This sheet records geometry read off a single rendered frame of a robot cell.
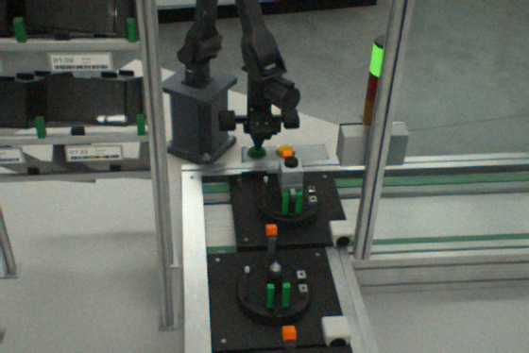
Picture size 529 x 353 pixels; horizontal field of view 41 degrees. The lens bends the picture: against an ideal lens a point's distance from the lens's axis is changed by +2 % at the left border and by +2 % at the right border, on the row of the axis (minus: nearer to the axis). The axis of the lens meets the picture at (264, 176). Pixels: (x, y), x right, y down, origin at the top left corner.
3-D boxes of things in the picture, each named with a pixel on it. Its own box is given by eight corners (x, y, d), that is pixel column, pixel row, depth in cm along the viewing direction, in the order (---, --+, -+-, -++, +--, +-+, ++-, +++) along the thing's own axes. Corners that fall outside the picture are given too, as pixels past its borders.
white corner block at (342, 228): (327, 234, 146) (329, 220, 143) (348, 233, 146) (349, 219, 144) (331, 249, 142) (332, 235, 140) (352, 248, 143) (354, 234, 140)
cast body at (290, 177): (277, 177, 149) (279, 151, 144) (297, 176, 149) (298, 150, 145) (282, 202, 142) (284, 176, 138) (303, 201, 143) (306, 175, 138)
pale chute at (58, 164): (35, 179, 152) (37, 159, 152) (95, 183, 151) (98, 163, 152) (-24, 158, 124) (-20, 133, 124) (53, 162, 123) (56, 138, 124)
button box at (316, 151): (241, 165, 173) (241, 145, 169) (323, 162, 175) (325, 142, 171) (243, 182, 167) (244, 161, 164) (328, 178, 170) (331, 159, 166)
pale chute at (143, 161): (106, 176, 153) (109, 157, 154) (165, 180, 153) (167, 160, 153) (67, 155, 125) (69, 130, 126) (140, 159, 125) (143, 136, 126)
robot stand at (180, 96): (193, 126, 194) (190, 61, 182) (237, 142, 188) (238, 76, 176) (162, 151, 184) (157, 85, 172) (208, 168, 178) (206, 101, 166)
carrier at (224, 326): (207, 260, 138) (206, 212, 131) (325, 254, 141) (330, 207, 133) (213, 360, 119) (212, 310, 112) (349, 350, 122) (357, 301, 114)
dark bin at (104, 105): (95, 103, 140) (95, 66, 138) (161, 108, 139) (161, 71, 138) (44, 121, 112) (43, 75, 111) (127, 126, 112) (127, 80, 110)
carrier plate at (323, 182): (229, 181, 159) (229, 175, 158) (331, 177, 162) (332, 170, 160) (236, 254, 140) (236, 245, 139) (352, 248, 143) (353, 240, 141)
